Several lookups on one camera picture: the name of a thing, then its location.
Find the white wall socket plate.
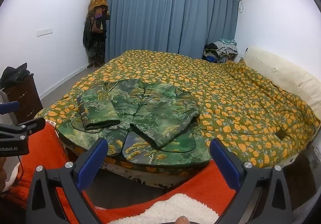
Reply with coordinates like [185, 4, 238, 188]
[36, 28, 53, 37]

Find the dark cloth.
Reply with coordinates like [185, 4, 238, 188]
[0, 62, 34, 89]

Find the green orange floral quilt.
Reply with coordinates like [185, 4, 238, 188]
[34, 49, 321, 168]

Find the person's right hand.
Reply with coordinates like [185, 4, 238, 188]
[175, 215, 192, 224]

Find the blue curtain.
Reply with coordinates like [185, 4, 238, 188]
[100, 0, 240, 64]

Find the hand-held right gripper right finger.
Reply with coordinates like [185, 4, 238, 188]
[209, 139, 294, 224]

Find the dark wooden dresser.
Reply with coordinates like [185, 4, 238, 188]
[2, 73, 44, 124]

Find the green patterned padded jacket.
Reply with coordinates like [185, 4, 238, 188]
[57, 79, 211, 165]

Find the black cable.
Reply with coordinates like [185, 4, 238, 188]
[0, 156, 24, 194]

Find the pile of clothes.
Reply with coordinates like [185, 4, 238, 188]
[202, 38, 239, 64]

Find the orange fleece garment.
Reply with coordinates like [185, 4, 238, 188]
[5, 119, 251, 224]

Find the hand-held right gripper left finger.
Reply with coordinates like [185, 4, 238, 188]
[25, 138, 109, 224]

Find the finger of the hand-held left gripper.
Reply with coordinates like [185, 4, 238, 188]
[0, 117, 46, 139]
[0, 101, 20, 115]

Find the dark hanging garment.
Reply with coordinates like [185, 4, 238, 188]
[83, 0, 111, 69]

